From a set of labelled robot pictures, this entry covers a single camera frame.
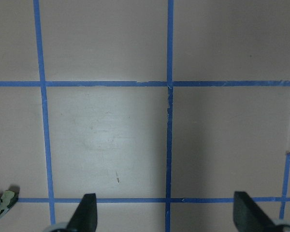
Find olive green brake shoe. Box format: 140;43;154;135
0;185;20;219

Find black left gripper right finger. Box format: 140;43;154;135
233;191;276;232

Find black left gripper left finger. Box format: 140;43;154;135
66;193;97;230

